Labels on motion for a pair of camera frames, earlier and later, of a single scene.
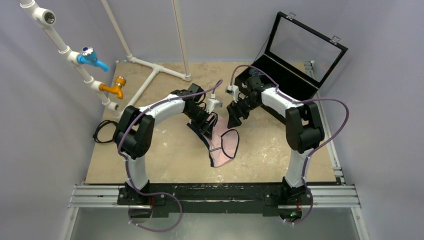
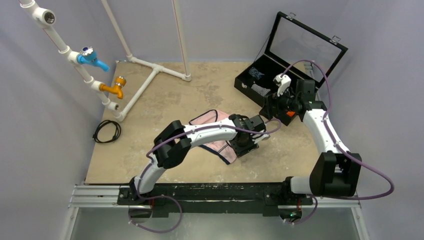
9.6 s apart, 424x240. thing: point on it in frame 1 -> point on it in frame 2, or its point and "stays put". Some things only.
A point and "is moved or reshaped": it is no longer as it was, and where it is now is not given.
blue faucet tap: x=88 y=55 stays put
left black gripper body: x=198 y=116 -> x=243 y=147
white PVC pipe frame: x=46 y=18 stays put
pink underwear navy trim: x=223 y=146 is moved or reshaped
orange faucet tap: x=120 y=82 stays put
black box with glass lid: x=299 y=59 stays put
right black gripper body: x=238 y=107 -> x=272 y=108
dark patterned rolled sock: x=253 y=71 stays put
